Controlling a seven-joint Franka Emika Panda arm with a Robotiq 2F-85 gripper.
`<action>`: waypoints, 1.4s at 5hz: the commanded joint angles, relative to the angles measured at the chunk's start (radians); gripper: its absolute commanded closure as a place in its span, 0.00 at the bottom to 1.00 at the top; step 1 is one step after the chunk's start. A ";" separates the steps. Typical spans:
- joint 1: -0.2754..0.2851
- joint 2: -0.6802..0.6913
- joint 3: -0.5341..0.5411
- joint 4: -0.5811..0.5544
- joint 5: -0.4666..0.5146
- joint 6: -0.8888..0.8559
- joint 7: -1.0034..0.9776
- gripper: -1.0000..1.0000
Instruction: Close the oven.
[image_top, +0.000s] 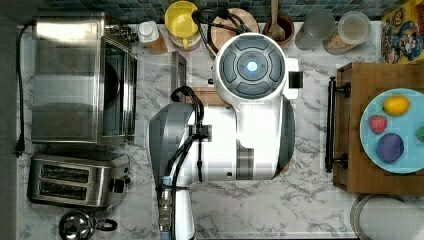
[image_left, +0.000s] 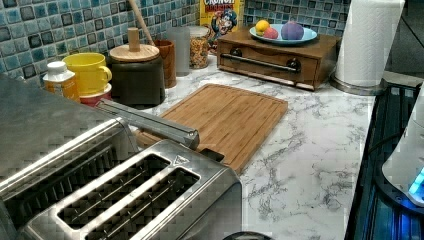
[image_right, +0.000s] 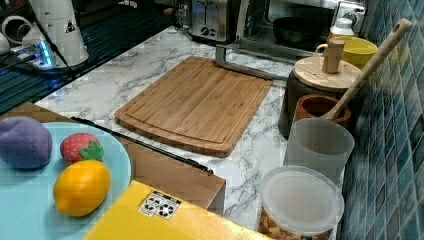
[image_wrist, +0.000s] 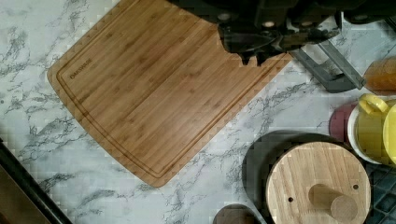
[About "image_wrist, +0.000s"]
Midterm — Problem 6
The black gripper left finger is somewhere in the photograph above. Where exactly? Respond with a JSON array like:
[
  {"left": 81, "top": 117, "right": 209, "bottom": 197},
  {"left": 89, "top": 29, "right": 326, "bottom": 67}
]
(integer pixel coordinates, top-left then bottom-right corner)
[{"left": 218, "top": 21, "right": 280, "bottom": 66}]

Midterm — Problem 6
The brown ceramic utensil cup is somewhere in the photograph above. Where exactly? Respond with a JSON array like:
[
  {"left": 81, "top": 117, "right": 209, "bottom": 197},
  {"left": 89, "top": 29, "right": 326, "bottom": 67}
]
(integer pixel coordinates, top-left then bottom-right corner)
[{"left": 212, "top": 204, "right": 261, "bottom": 224}]

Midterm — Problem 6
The white plate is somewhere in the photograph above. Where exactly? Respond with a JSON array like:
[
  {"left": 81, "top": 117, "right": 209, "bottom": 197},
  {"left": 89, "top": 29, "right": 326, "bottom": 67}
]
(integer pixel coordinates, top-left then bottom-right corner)
[{"left": 346, "top": 96, "right": 396, "bottom": 166}]

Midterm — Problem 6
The bamboo cutting board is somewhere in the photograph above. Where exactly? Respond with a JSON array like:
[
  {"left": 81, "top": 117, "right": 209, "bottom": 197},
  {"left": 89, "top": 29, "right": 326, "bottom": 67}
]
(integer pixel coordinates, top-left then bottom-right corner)
[{"left": 48, "top": 0, "right": 291, "bottom": 188}]

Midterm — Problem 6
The amber bottle white cap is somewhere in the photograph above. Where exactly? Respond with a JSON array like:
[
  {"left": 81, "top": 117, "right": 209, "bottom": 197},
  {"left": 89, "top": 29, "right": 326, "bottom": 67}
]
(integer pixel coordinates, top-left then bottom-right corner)
[{"left": 363, "top": 56, "right": 396, "bottom": 96}]

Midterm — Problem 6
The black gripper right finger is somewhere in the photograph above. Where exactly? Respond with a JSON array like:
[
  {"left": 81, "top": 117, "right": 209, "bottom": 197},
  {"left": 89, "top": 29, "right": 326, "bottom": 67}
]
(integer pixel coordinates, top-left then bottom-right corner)
[{"left": 256, "top": 19, "right": 342, "bottom": 66}]

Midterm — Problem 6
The wooden block black strip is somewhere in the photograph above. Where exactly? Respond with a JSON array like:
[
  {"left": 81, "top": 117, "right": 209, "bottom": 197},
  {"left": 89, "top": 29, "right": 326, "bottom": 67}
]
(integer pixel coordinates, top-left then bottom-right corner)
[{"left": 0, "top": 143, "right": 73, "bottom": 224}]

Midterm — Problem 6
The yellow mug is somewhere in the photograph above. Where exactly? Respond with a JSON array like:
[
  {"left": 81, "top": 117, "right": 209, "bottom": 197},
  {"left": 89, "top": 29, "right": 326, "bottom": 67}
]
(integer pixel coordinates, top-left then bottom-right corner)
[{"left": 354, "top": 93, "right": 396, "bottom": 167}]

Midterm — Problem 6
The maroon coaster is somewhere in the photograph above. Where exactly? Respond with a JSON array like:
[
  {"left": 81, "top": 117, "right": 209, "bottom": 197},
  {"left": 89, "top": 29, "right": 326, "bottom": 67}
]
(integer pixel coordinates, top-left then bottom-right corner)
[{"left": 329, "top": 103, "right": 357, "bottom": 143}]

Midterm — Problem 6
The black canister wooden lid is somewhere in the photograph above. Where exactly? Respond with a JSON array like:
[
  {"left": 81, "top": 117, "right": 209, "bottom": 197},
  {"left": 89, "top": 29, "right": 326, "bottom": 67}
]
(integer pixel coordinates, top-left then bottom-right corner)
[{"left": 242, "top": 130, "right": 371, "bottom": 224}]

